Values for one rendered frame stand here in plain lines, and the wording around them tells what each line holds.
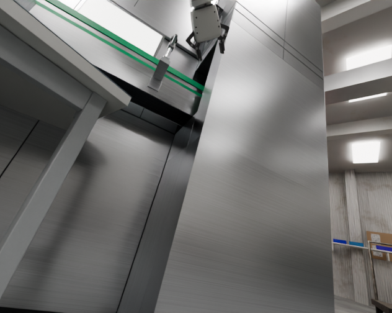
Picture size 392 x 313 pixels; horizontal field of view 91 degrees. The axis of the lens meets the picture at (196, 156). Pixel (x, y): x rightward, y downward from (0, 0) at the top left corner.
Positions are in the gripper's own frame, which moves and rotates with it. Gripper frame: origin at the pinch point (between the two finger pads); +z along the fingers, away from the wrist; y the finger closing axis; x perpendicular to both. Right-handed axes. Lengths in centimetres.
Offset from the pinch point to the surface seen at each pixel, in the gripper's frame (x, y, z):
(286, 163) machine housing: 26, -18, 45
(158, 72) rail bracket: -3.8, 22.1, 1.3
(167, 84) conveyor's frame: -6.3, 20.0, 7.8
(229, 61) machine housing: -4.1, -8.3, 5.7
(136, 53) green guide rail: -16.2, 28.9, -6.1
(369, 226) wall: -180, -462, 669
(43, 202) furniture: 49, 53, 8
